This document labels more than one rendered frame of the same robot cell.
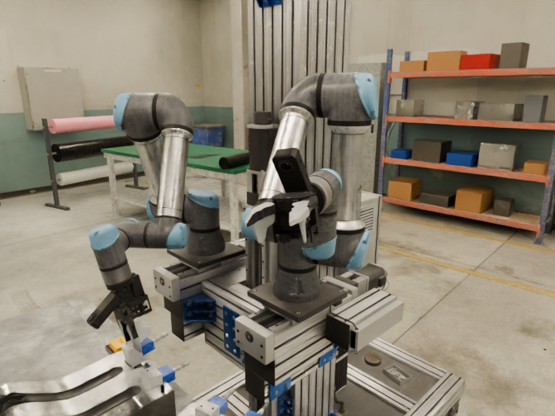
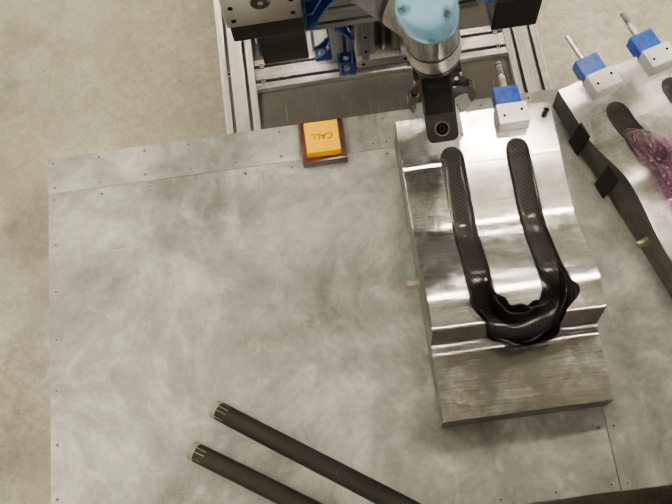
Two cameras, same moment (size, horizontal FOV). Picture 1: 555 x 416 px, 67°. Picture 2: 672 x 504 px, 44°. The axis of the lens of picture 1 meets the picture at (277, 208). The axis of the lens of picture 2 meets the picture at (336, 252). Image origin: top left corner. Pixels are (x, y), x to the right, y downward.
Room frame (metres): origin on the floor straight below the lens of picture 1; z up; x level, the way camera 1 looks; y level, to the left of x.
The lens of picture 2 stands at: (0.73, 1.01, 2.14)
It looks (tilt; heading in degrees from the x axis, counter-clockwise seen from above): 70 degrees down; 315
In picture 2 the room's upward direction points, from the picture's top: 10 degrees counter-clockwise
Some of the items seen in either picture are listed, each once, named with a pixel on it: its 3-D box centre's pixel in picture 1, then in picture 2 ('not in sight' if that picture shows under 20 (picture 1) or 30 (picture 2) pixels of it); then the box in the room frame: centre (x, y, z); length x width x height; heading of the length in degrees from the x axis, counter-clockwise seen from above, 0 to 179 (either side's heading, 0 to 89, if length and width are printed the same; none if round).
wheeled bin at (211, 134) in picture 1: (207, 148); not in sight; (8.58, 1.45, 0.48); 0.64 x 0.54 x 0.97; 53
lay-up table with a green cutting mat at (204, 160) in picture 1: (195, 183); not in sight; (5.06, 1.02, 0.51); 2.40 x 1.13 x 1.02; 51
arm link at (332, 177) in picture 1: (320, 189); not in sight; (0.88, -0.09, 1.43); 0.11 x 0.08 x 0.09; 160
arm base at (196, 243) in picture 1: (205, 236); not in sight; (1.53, 0.28, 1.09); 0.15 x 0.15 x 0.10
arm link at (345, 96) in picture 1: (345, 175); not in sight; (1.13, -0.19, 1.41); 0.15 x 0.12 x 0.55; 70
